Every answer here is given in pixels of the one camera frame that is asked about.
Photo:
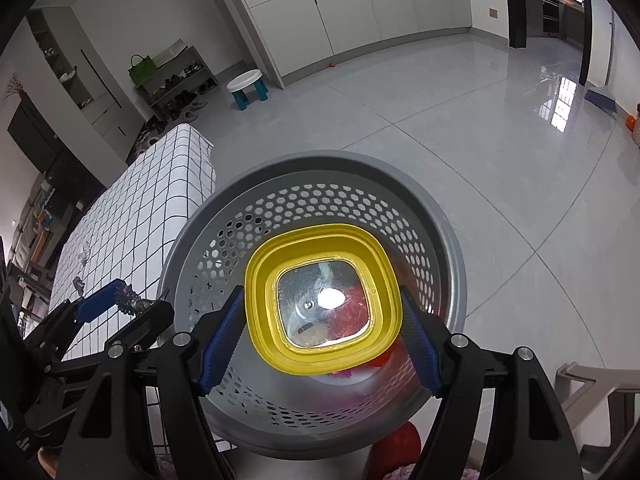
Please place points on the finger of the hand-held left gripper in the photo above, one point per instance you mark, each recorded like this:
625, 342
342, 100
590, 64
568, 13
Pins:
155, 317
97, 302

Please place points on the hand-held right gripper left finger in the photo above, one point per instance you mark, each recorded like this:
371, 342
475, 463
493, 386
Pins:
220, 340

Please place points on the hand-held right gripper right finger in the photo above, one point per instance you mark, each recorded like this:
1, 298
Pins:
420, 345

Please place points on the foil wrapper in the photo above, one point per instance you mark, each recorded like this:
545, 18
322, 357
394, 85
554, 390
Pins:
131, 301

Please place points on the yellow square lid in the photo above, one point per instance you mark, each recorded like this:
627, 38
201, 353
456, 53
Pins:
260, 280

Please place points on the grey perforated plastic basket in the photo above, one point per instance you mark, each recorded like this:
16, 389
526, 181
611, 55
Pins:
320, 175

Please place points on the person's left forearm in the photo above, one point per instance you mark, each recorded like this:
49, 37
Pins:
47, 462

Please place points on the small clear wrapper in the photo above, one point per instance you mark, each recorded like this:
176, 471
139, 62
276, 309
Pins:
77, 284

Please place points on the clear crumpled plastic wrapper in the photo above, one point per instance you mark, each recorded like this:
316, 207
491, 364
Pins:
82, 255

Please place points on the red round object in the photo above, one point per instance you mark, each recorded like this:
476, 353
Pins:
397, 445

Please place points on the white checkered tablecloth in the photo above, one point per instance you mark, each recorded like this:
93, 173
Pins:
140, 200

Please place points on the black refrigerator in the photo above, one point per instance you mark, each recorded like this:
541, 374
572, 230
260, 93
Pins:
40, 145

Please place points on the beige plastic chair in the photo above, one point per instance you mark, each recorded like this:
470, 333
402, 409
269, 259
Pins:
595, 385

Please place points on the tall white cabinet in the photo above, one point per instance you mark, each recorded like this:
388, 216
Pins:
75, 75

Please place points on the grey shoe rack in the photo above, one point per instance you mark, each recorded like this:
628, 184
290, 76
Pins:
175, 85

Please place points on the green handbag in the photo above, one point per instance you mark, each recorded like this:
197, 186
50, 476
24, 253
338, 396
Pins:
142, 72

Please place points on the white stool with teal legs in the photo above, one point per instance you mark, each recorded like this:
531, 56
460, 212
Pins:
245, 80

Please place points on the blue floor mat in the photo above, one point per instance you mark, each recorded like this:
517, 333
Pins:
600, 100

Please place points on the long white sideboard cabinet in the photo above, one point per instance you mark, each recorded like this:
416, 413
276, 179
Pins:
350, 10

